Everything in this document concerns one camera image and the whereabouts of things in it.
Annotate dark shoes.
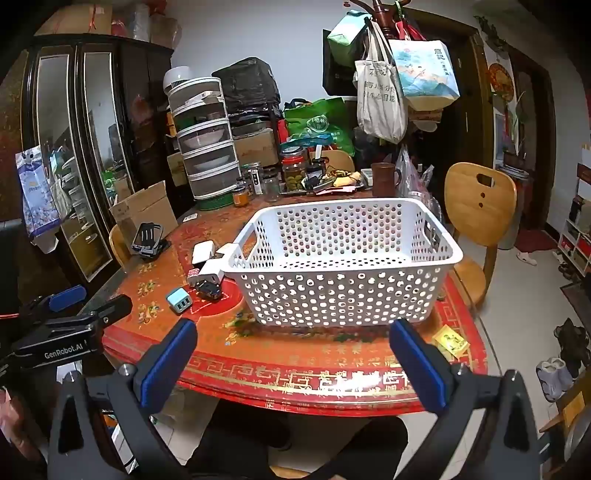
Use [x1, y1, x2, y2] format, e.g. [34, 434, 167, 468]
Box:
[553, 318, 591, 365]

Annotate empty glass jar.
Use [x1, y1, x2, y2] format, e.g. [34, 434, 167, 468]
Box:
[261, 167, 281, 202]

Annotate person's black trousers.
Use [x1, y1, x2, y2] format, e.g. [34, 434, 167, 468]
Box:
[189, 411, 409, 480]

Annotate green plastic basket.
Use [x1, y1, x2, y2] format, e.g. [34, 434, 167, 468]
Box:
[193, 191, 235, 210]

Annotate dark mirrored wardrobe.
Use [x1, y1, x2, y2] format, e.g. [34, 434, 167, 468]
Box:
[21, 34, 185, 282]

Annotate wooden stool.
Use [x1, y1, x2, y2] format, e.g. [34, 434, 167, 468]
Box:
[540, 378, 591, 435]

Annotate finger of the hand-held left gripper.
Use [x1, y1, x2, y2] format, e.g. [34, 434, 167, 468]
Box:
[22, 285, 88, 320]
[73, 294, 134, 334]

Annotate large white charger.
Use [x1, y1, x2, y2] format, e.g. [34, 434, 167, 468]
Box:
[192, 241, 218, 266]

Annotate metal tray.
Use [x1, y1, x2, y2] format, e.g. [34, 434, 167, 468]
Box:
[281, 171, 372, 197]

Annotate large cardboard box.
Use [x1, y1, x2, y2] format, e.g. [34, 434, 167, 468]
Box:
[34, 0, 114, 38]

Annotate white shelf unit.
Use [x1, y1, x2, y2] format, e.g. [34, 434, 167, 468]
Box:
[556, 194, 591, 278]

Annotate white stacked plastic drawers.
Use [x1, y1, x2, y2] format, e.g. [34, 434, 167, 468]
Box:
[167, 78, 241, 200]

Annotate wooden chair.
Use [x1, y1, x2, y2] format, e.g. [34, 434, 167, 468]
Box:
[108, 224, 132, 268]
[318, 150, 356, 172]
[444, 162, 518, 310]

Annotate light blue charger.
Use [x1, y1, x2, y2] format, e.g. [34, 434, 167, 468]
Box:
[166, 288, 194, 315]

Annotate white tote bag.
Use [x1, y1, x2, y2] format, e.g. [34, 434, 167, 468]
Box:
[353, 21, 409, 144]

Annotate metal basin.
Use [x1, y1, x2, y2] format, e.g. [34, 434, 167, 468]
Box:
[563, 415, 591, 480]

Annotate blue and white bag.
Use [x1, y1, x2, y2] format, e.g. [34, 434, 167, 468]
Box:
[15, 145, 70, 252]

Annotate brown ceramic mug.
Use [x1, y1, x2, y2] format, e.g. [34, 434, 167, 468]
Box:
[370, 162, 403, 198]

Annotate red printed tablecloth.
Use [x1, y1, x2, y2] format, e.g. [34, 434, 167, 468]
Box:
[90, 189, 489, 414]

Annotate grey and white slippers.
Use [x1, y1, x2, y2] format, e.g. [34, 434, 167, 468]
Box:
[536, 357, 575, 402]

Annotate green shopping bag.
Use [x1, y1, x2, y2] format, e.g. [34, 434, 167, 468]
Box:
[283, 98, 356, 155]

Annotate dark patterned mat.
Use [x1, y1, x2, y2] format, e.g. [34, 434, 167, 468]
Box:
[561, 281, 591, 324]

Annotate red lid olive jar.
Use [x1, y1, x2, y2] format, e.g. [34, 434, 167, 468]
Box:
[281, 154, 309, 192]

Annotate blue printed paper bag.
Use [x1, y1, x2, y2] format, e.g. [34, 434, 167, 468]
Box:
[387, 38, 461, 112]

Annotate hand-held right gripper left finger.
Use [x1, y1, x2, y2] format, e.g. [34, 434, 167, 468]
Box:
[46, 318, 199, 480]

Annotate clear plastic bag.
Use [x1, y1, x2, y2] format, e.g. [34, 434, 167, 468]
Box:
[394, 145, 445, 220]

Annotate white perforated plastic basket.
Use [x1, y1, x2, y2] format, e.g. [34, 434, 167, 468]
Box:
[221, 198, 464, 328]

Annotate brown cardboard box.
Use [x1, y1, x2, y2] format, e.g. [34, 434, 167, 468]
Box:
[233, 129, 279, 168]

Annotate black phone stand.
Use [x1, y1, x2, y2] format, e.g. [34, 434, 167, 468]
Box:
[130, 222, 171, 258]

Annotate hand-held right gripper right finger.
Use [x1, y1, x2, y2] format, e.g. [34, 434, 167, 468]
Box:
[389, 318, 542, 480]

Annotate red door mat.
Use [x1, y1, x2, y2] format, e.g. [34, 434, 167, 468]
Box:
[515, 228, 559, 252]

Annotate round red wall decoration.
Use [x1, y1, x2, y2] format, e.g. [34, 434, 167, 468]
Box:
[489, 62, 515, 95]

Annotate black plastic covered bundle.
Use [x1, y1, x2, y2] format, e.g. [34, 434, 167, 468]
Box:
[211, 58, 281, 116]

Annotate yellow paper packet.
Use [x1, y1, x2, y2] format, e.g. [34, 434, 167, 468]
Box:
[431, 325, 469, 358]

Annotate dark wooden coat rack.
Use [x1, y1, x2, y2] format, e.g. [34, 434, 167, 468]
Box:
[344, 0, 409, 28]

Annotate green gift bag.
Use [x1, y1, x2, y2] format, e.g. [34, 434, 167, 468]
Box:
[328, 11, 371, 68]

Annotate white dual port charger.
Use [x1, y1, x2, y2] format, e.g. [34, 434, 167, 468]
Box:
[199, 259, 227, 284]

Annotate open cardboard box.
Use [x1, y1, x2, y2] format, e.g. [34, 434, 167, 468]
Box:
[109, 181, 180, 241]

